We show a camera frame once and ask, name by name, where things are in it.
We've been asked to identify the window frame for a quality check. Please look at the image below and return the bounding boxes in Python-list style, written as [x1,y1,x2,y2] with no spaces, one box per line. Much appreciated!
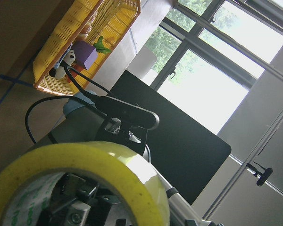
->
[150,0,283,92]

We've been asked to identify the panda figurine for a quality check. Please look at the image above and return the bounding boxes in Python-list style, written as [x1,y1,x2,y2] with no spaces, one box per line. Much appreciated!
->
[49,50,75,80]

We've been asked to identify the purple foam block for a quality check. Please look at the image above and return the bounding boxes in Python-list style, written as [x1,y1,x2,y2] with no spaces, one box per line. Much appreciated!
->
[72,40,98,70]

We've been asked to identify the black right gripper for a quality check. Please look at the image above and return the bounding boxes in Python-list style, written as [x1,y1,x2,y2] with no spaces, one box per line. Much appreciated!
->
[37,173,123,226]

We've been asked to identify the black monitor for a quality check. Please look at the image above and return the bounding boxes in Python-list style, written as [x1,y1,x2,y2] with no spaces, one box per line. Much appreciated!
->
[111,71,231,204]

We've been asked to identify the black camera cable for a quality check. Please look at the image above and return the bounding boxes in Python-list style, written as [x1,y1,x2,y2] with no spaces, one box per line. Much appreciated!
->
[25,65,111,144]

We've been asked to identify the yellow tape roll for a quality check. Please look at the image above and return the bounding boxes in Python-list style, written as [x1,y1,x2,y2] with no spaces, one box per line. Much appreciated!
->
[0,141,170,226]

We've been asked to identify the yellow plastic basket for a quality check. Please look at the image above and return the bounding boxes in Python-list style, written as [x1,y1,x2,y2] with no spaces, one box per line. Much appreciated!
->
[33,0,141,95]

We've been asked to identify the toy croissant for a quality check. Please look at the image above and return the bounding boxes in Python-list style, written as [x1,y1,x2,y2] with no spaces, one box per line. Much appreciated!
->
[75,11,98,41]

